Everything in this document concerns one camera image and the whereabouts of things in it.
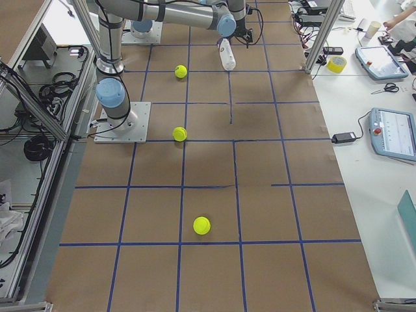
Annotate yellow tennis ball mid table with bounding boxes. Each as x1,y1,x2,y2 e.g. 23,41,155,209
192,216,211,235

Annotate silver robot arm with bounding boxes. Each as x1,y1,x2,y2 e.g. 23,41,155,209
96,1,253,131
130,19,153,38

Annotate yellow tennis ball near base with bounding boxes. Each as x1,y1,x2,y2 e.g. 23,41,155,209
174,64,188,79

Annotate aluminium frame post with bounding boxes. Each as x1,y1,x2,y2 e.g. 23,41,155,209
304,0,344,74

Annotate paper cup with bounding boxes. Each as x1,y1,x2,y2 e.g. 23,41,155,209
365,21,382,40

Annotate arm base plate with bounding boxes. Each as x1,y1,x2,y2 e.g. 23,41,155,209
94,101,151,144
122,20,163,45

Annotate black phone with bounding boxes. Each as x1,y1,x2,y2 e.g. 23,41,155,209
322,47,344,55

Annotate person's hand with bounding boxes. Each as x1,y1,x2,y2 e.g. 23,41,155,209
383,19,396,31

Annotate teach pendant tablet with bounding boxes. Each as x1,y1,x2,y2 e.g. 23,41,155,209
369,108,415,162
355,45,408,80

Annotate white crumpled cloth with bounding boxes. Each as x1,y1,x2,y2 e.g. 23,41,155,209
0,180,25,257

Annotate near teach pendant tablet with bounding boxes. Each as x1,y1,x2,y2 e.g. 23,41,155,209
369,108,415,162

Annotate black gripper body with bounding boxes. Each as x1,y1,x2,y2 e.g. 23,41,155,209
231,19,253,44

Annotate black handled scissors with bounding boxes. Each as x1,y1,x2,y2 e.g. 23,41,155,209
371,83,399,94

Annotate yellow tape roll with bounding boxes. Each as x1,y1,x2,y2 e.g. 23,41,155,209
327,55,347,73

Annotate tennis ball with black print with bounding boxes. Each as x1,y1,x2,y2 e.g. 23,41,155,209
172,127,187,142

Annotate black power adapter brick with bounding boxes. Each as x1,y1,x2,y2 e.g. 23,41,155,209
331,132,357,144

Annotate far teach pendant tablet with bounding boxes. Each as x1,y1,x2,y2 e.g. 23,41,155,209
355,45,408,80

